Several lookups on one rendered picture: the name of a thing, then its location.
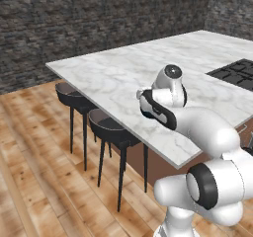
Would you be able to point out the black bar stool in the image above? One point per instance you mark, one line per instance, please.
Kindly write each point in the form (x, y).
(105, 125)
(70, 96)

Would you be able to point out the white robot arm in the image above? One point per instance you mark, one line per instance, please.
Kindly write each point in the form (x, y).
(204, 129)

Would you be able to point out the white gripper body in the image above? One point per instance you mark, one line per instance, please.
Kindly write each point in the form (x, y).
(139, 94)

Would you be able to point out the black hob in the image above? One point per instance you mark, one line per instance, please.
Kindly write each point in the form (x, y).
(235, 73)

